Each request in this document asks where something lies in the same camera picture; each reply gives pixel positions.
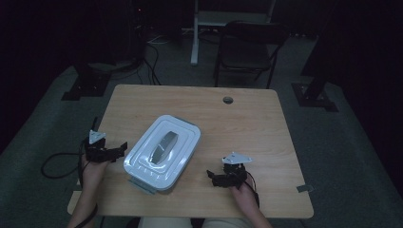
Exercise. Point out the short black strip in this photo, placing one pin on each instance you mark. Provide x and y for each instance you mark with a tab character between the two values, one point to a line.
94	123

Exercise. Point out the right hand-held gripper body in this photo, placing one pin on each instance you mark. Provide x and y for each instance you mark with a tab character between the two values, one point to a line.
234	172

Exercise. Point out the black folding chair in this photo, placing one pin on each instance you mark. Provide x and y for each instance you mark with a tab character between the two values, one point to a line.
250	47

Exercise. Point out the grey tape piece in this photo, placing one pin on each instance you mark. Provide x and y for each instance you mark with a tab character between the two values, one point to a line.
305	188

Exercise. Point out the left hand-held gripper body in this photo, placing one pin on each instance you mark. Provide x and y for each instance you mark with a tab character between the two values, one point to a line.
96	150

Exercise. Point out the person's left hand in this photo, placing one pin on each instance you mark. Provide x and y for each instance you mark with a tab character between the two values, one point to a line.
93	174

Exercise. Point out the black stand with base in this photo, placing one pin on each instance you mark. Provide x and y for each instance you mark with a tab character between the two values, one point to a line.
315	91
87	84

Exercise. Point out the clear plastic storage box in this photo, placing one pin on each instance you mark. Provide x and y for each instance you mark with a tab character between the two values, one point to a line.
141	186

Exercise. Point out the person's right hand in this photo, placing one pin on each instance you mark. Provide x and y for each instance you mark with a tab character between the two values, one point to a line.
244	194

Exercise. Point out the person's legs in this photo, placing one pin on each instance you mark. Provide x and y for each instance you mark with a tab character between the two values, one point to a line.
221	223

